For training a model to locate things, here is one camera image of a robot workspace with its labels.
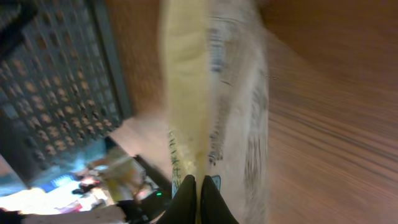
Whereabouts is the grey plastic basket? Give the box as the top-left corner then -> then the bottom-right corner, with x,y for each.
1,0 -> 131,187

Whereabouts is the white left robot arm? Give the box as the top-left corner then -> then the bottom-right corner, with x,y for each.
1,188 -> 171,224

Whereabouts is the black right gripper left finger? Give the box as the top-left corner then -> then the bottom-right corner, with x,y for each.
157,175 -> 197,224

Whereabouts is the yellow wet wipes pack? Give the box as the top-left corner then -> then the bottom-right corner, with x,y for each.
160,0 -> 269,223

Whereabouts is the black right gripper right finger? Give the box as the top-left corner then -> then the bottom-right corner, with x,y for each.
200,175 -> 239,224

